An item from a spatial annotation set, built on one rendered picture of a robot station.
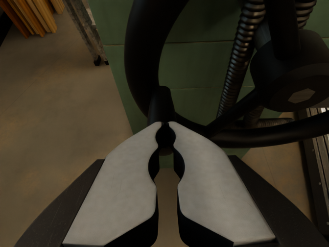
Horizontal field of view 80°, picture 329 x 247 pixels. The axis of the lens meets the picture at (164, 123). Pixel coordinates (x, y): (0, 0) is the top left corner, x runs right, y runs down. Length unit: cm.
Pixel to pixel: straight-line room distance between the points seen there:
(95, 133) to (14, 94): 61
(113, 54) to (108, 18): 7
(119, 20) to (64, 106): 100
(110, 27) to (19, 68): 136
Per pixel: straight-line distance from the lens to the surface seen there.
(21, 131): 134
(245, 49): 25
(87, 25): 128
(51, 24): 185
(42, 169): 117
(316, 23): 44
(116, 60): 41
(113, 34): 37
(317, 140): 106
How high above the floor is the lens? 94
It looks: 60 degrees down
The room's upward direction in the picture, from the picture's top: 2 degrees counter-clockwise
